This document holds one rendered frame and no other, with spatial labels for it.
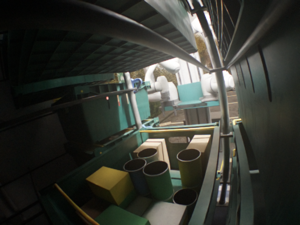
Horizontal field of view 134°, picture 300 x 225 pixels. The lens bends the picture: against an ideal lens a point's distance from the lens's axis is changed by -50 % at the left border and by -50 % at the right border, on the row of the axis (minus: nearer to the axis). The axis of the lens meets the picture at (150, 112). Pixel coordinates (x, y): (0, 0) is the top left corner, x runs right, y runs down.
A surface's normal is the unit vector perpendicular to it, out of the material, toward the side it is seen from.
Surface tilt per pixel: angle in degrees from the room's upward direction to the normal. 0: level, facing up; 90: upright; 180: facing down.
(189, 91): 90
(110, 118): 96
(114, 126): 95
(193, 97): 90
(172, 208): 0
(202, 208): 0
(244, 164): 0
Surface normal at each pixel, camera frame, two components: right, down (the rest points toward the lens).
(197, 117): -0.58, 0.27
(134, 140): 0.82, -0.16
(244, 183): -0.23, -0.96
